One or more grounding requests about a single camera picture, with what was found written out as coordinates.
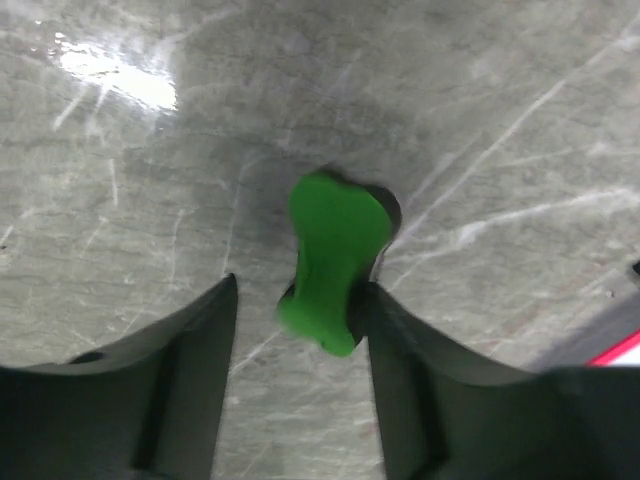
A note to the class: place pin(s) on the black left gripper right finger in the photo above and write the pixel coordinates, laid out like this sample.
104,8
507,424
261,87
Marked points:
447,412

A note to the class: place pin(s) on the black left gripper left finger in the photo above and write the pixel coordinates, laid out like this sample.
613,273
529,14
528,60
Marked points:
147,406

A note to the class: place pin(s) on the green whiteboard eraser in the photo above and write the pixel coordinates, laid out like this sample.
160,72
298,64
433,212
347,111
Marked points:
343,228

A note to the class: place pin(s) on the red-framed whiteboard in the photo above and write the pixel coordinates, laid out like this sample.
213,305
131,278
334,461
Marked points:
624,353

